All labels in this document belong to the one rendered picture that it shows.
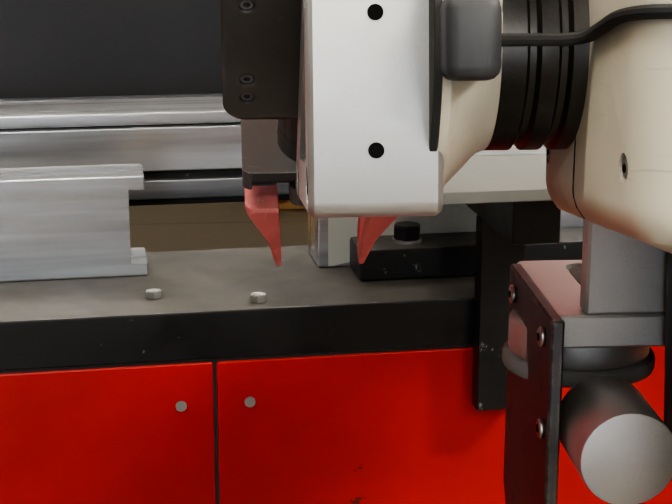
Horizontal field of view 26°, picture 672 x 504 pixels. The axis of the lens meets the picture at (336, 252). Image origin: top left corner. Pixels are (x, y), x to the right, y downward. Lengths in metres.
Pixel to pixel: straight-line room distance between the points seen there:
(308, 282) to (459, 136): 0.80
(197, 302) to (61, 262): 0.15
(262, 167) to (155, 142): 0.72
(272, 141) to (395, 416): 0.46
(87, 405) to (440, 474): 0.32
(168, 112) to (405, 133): 1.08
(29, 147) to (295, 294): 0.43
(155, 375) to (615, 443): 0.68
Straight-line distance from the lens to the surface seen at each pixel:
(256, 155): 0.90
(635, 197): 0.50
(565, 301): 0.70
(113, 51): 1.86
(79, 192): 1.34
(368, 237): 0.94
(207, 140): 1.61
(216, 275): 1.36
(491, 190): 1.13
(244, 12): 0.57
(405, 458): 1.33
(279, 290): 1.31
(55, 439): 1.28
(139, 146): 1.60
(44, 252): 1.36
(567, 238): 1.38
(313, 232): 1.40
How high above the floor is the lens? 1.24
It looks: 15 degrees down
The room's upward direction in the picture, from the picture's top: straight up
